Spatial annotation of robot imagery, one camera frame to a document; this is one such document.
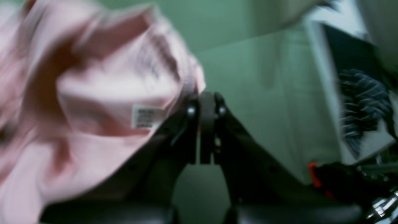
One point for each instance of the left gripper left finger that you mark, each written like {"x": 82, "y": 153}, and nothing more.
{"x": 149, "y": 176}

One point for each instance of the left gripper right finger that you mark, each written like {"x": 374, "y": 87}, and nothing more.
{"x": 260, "y": 189}

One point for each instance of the pink t-shirt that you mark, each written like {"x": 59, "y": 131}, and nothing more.
{"x": 83, "y": 88}

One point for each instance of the right red black clamp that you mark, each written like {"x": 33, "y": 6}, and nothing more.
{"x": 349, "y": 183}

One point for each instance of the grey-green table cloth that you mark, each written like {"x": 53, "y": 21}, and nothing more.
{"x": 266, "y": 70}

